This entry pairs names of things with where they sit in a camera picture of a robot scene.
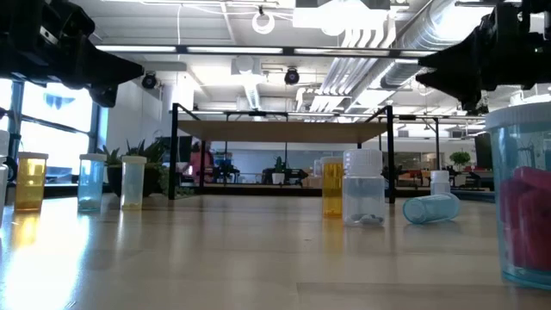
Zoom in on person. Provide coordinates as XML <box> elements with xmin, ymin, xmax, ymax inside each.
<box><xmin>189</xmin><ymin>143</ymin><xmax>215</xmax><ymax>184</ymax></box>

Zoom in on bushy green plant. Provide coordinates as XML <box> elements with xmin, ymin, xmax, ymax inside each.
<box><xmin>449</xmin><ymin>150</ymin><xmax>472</xmax><ymax>187</ymax></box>

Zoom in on light blue medicine bottle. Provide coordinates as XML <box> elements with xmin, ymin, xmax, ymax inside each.
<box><xmin>77</xmin><ymin>153</ymin><xmax>107</xmax><ymax>212</ymax></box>

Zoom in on small plant white pot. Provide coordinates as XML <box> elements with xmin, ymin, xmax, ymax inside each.
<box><xmin>270</xmin><ymin>155</ymin><xmax>288</xmax><ymax>185</ymax></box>

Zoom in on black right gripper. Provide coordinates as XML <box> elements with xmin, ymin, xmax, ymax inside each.
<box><xmin>415</xmin><ymin>0</ymin><xmax>551</xmax><ymax>115</ymax></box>

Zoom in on clear medicine bottle white cap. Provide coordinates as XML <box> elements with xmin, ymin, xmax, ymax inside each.
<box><xmin>430</xmin><ymin>170</ymin><xmax>451</xmax><ymax>195</ymax></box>

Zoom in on silver ventilation duct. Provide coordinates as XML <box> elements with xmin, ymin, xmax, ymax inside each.
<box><xmin>381</xmin><ymin>0</ymin><xmax>487</xmax><ymax>90</ymax></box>

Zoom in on blue bottle with red pills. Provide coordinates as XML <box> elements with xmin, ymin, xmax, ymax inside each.
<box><xmin>485</xmin><ymin>102</ymin><xmax>551</xmax><ymax>290</ymax></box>

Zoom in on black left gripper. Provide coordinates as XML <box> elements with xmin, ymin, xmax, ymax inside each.
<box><xmin>0</xmin><ymin>0</ymin><xmax>145</xmax><ymax>109</ymax></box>

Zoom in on black monitor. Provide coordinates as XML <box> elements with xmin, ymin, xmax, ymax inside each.
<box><xmin>474</xmin><ymin>132</ymin><xmax>494</xmax><ymax>171</ymax></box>

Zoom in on black overhead light bar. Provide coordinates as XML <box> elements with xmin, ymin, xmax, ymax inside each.
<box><xmin>94</xmin><ymin>44</ymin><xmax>438</xmax><ymax>59</ymax></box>

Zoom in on clear bottle green label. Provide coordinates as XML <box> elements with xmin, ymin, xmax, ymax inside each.
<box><xmin>0</xmin><ymin>128</ymin><xmax>10</xmax><ymax>227</ymax></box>

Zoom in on amber medicine bottle white cap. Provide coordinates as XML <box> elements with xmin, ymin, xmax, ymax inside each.
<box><xmin>320</xmin><ymin>156</ymin><xmax>345</xmax><ymax>218</ymax></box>
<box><xmin>15</xmin><ymin>151</ymin><xmax>49</xmax><ymax>213</ymax></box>

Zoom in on pale yellow medicine bottle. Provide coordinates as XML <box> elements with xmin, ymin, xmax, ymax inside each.
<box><xmin>121</xmin><ymin>155</ymin><xmax>148</xmax><ymax>211</ymax></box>

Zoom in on black aluminium table frame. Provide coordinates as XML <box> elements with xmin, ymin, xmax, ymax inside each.
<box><xmin>0</xmin><ymin>183</ymin><xmax>496</xmax><ymax>206</ymax></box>

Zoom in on white ring pendant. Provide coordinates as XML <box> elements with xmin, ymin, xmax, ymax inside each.
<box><xmin>251</xmin><ymin>4</ymin><xmax>276</xmax><ymax>36</ymax></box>

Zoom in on succulent plant in black pot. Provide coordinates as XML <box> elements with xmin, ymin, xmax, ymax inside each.
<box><xmin>96</xmin><ymin>138</ymin><xmax>171</xmax><ymax>198</ymax></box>

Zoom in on wooden shelf black metal legs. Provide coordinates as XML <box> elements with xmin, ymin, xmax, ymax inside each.
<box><xmin>168</xmin><ymin>102</ymin><xmax>397</xmax><ymax>204</ymax></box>

